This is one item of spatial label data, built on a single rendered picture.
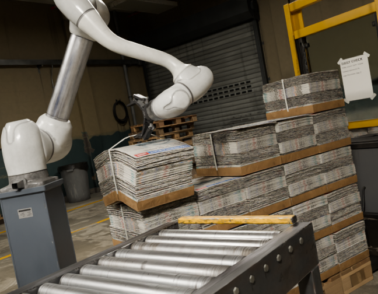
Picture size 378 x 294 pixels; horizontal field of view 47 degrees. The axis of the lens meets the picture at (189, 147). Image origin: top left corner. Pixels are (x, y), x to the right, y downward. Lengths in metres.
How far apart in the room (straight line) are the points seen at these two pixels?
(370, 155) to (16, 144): 2.29
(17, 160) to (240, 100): 8.14
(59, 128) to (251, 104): 7.79
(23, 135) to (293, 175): 1.37
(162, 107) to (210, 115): 8.54
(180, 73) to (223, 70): 8.17
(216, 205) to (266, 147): 0.43
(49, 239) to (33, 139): 0.40
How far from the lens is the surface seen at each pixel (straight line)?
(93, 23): 1.78
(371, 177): 3.26
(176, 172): 1.83
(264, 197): 2.26
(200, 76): 1.73
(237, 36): 9.71
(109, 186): 1.96
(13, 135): 1.85
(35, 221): 1.84
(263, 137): 2.27
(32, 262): 1.89
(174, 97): 1.60
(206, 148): 2.34
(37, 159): 1.85
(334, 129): 2.69
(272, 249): 1.10
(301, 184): 2.45
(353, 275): 2.84
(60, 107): 1.99
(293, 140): 2.41
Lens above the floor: 1.13
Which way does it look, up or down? 3 degrees down
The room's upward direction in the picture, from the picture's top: 10 degrees counter-clockwise
